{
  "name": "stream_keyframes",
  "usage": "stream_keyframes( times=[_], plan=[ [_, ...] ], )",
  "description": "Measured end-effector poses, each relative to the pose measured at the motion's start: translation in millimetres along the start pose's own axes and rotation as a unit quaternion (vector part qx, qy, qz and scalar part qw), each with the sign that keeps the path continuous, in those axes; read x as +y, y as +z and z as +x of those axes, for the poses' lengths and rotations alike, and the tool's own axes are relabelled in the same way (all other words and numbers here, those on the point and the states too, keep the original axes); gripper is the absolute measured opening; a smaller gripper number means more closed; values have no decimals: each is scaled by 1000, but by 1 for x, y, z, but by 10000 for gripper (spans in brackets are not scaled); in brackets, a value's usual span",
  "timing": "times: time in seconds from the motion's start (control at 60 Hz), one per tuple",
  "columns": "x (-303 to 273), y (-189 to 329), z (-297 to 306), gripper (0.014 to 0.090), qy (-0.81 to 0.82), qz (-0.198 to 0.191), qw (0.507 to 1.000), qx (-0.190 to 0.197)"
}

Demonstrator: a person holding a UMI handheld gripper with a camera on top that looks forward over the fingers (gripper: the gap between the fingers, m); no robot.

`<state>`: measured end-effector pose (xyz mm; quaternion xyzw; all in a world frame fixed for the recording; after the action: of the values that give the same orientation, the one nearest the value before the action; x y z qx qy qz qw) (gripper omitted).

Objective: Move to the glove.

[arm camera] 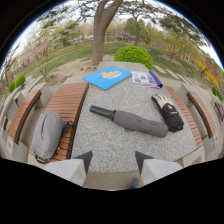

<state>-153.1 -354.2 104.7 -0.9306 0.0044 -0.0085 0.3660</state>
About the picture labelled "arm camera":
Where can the folded grey umbrella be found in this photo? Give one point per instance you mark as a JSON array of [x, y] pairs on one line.
[[135, 121]]

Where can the round green bush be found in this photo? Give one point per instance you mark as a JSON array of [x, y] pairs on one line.
[[133, 56]]

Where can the black and white glove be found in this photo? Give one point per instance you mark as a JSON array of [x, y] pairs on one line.
[[169, 112]]

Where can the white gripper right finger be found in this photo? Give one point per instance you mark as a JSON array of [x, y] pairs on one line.
[[155, 168]]

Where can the curved wooden slat bench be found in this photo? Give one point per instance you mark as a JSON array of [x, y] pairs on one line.
[[22, 114], [202, 112]]

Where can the blue book with yellow print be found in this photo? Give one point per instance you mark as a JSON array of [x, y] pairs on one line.
[[107, 76]]

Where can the open magazine with purple edge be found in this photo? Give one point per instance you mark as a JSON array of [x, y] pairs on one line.
[[145, 79]]

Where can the grey backpack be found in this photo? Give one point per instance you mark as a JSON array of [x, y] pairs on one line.
[[47, 136]]

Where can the large tree trunk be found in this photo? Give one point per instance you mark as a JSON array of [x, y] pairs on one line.
[[100, 31]]

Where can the person's dark shoe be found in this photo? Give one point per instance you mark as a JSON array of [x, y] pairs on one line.
[[134, 183]]

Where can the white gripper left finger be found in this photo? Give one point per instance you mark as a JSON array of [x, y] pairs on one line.
[[71, 169]]

